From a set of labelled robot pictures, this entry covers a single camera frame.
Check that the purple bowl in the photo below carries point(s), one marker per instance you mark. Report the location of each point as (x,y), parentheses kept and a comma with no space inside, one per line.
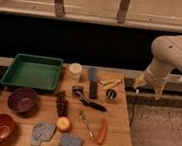
(22,100)

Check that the dark grape bunch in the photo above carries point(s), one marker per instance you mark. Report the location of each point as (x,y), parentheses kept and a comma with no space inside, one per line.
(61,103)

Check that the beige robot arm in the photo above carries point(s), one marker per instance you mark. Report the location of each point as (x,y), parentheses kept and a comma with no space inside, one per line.
(167,56)

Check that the small dark metal cup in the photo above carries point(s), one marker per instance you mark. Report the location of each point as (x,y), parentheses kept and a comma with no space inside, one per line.
(110,95)

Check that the metal whisk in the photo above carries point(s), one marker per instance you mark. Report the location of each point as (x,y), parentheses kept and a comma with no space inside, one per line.
(85,121)

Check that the grey cloth piece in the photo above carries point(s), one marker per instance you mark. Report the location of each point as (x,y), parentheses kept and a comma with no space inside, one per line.
(42,132)

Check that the black handled brush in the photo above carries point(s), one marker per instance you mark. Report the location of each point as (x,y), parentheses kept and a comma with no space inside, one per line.
(77,91)

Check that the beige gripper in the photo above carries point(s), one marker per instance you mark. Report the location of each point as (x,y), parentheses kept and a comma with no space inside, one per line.
(153,79)

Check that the grey black spatula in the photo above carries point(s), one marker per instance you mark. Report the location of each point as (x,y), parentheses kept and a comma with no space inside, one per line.
(92,78)

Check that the red yellow apple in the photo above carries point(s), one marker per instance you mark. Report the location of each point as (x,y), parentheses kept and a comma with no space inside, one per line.
(63,124)

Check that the blue grey sponge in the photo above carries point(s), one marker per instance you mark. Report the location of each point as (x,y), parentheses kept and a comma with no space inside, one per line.
(68,140)

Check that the green plastic tray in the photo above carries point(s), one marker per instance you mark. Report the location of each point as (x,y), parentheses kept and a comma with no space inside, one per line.
(33,71)

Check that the light wooden blocks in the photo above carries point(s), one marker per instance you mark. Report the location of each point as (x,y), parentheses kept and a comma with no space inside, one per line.
(109,83)

